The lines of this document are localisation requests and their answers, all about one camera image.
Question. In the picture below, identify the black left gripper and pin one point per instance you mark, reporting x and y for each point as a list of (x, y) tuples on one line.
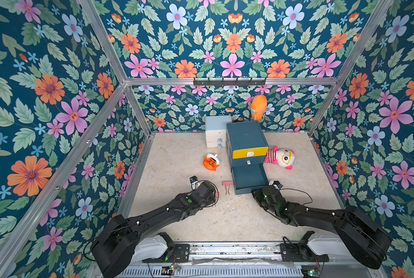
[(210, 198)]

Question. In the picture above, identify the orange plush toy on wall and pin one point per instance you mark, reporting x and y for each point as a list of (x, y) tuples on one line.
[(258, 107)]

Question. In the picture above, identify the yellow top drawer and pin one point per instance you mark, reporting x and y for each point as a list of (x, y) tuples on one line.
[(249, 153)]

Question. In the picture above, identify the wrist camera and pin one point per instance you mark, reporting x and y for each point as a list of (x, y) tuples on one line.
[(194, 182), (276, 184)]

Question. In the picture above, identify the teal drawer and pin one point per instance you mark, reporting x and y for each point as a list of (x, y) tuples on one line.
[(248, 178), (247, 161)]

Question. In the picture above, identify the light blue small drawer unit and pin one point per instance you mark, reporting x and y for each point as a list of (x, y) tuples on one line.
[(216, 130)]

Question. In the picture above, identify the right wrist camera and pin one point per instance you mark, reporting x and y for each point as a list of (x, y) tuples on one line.
[(276, 184)]

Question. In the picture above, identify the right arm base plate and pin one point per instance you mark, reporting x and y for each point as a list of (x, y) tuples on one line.
[(300, 251)]

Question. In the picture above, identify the white pink striped plush toy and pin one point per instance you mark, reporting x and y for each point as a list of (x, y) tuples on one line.
[(282, 157)]

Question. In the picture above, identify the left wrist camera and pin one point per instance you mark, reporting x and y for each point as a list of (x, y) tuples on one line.
[(194, 182)]

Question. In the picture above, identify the teal drawer cabinet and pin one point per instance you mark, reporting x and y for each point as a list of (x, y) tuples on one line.
[(244, 135)]

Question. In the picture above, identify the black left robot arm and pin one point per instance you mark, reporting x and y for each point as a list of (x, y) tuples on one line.
[(136, 239)]

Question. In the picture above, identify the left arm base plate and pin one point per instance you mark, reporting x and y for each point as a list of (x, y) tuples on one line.
[(172, 253)]

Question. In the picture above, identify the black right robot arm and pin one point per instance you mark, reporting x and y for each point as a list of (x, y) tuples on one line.
[(365, 239)]

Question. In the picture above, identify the teal bottom drawer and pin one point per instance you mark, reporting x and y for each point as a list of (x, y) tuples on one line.
[(248, 178)]

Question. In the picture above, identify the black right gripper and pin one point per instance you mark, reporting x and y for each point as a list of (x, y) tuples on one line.
[(261, 193)]

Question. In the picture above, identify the black hook rail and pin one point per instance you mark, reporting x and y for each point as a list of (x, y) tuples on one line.
[(245, 82)]

